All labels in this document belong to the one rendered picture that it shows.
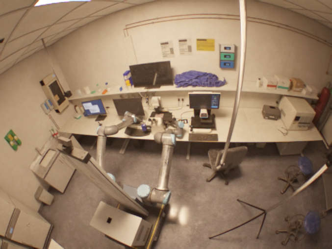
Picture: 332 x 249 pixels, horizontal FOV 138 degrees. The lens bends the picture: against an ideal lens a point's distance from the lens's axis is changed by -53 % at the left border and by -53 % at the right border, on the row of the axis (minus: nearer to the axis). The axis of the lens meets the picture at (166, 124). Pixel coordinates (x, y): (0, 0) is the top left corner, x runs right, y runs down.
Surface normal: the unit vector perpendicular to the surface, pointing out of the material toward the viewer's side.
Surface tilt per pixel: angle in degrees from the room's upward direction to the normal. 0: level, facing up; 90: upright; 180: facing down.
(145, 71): 86
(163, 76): 86
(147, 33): 90
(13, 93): 90
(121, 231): 0
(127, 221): 0
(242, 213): 0
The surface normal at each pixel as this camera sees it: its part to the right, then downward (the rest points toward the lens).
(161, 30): -0.18, 0.68
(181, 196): -0.14, -0.74
